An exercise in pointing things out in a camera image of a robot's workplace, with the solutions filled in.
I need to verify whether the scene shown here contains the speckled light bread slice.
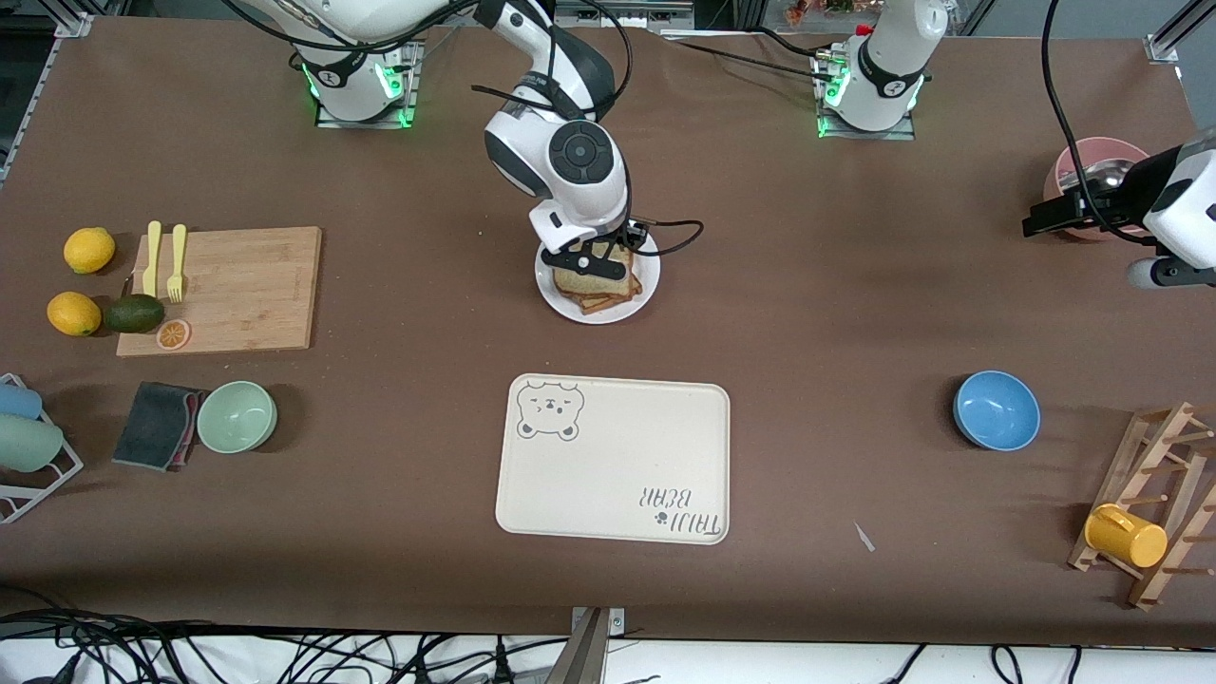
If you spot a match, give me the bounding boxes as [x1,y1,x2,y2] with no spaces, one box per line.
[554,249,635,297]

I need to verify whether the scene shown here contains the white round plate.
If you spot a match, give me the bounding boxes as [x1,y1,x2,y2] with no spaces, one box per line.
[535,228,661,325]

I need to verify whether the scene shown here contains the brown toast bread slice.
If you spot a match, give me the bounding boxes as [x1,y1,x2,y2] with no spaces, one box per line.
[568,280,643,316]

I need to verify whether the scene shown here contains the metal scoop spoon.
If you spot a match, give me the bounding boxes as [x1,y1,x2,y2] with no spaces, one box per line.
[1059,160,1136,191]

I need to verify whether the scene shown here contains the pink bowl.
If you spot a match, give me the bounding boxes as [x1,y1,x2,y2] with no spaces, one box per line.
[1043,138,1152,240]

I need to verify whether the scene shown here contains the blue bowl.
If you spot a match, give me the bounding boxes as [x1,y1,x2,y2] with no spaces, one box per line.
[953,370,1041,451]

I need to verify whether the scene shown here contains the cream bear print tray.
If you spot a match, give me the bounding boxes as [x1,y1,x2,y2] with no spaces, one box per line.
[495,373,732,546]

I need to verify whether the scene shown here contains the wooden cup rack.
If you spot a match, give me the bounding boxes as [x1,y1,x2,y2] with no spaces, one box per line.
[1067,401,1216,610]

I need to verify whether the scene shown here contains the wooden cutting board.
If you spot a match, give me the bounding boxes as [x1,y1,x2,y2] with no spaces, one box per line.
[116,226,323,358]

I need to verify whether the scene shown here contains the yellow cup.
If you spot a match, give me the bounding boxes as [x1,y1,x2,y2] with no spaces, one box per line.
[1084,503,1169,569]

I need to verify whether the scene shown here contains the pale green bowl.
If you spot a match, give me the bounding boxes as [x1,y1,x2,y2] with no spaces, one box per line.
[197,381,278,454]

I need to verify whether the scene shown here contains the yellow plastic fork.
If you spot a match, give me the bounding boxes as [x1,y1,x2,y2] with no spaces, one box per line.
[167,224,188,304]

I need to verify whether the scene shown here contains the green avocado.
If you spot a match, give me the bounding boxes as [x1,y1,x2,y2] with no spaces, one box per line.
[103,294,165,334]

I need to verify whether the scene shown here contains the grey pink folded cloth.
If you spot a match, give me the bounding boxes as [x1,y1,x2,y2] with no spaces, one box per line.
[111,381,205,472]

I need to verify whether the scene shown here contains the yellow lemon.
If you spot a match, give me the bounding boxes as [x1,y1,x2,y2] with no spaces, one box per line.
[47,292,103,337]
[64,228,116,275]

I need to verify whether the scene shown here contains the light blue cup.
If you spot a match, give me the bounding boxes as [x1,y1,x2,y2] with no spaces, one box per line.
[0,382,44,421]

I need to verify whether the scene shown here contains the pale green cup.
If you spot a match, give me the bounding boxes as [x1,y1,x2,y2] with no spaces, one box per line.
[0,414,65,473]

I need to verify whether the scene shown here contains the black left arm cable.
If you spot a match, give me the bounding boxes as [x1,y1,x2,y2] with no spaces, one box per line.
[1040,0,1131,238]

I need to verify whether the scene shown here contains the black cable across table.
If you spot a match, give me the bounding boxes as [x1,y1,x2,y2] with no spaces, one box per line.
[655,24,837,82]

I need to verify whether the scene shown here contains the metal table edge bracket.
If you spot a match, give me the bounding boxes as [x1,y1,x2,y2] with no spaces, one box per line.
[544,606,626,684]

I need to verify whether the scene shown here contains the small black cable bundle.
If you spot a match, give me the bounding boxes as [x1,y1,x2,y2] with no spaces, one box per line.
[883,644,1084,684]

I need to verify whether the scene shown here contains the white wire rack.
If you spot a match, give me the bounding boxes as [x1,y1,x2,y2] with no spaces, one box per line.
[0,373,85,524]

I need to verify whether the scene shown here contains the large black cable bundle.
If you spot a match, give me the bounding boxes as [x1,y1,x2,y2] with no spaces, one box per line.
[0,608,571,684]

